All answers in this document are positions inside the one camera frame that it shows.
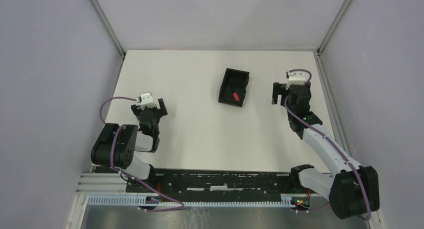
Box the red handled screwdriver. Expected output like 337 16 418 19
228 82 240 102

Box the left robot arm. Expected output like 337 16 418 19
90 93 168 180

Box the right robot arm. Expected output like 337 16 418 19
271 82 380 221

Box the black plastic bin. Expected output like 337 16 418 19
218 68 250 108

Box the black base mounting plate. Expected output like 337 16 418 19
145 168 313 204

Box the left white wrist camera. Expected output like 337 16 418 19
136 92 157 110

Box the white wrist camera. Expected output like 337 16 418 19
136 92 157 110
286 69 308 89

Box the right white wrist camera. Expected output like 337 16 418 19
286 69 308 89

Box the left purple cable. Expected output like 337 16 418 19
99 96 186 213

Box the purple cable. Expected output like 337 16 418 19
284 68 373 221
99 96 186 213

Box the aluminium front rail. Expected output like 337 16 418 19
77 173 317 196

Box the white slotted cable duct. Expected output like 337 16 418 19
87 195 295 208

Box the left aluminium corner post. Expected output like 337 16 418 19
89 0 126 60

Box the aluminium corner post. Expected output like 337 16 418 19
316 0 353 55
89 0 126 60

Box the right aluminium corner post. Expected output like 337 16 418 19
316 0 353 55

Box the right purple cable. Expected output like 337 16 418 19
284 68 373 221

